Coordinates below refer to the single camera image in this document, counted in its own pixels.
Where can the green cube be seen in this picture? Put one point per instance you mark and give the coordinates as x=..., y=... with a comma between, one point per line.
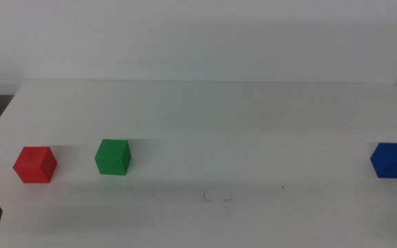
x=112, y=157

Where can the blue cube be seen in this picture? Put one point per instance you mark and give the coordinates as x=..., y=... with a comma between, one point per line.
x=391, y=161

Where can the red cube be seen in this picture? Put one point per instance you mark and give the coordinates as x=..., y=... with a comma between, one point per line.
x=34, y=165

